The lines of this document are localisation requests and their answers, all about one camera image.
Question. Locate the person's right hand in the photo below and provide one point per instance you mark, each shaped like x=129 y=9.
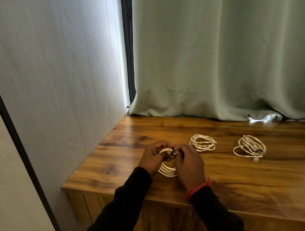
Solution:
x=190 y=166

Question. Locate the person's left hand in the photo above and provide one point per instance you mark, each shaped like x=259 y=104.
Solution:
x=150 y=161

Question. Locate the person's right forearm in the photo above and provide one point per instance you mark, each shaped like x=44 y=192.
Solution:
x=214 y=211

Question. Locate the person's left forearm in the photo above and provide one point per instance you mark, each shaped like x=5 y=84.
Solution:
x=121 y=204

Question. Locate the wooden cabinet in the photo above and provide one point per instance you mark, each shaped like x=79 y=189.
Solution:
x=250 y=180

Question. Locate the white side panel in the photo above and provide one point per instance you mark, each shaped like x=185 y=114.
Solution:
x=64 y=90

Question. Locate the grey-green curtain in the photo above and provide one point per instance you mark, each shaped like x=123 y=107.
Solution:
x=214 y=54

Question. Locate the black window frame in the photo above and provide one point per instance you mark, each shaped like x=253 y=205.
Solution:
x=128 y=52

